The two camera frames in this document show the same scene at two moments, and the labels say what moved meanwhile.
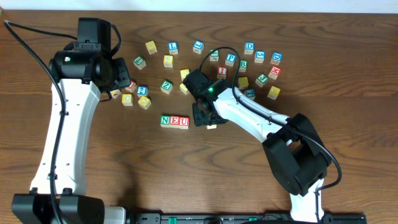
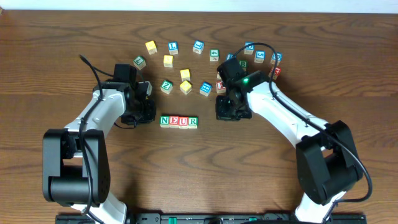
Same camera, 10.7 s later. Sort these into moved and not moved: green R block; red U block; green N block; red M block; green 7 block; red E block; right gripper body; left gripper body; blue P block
Moved: green R block; right gripper body; left gripper body
Not moved: red U block; red E block; blue P block; green N block; green 7 block; red M block
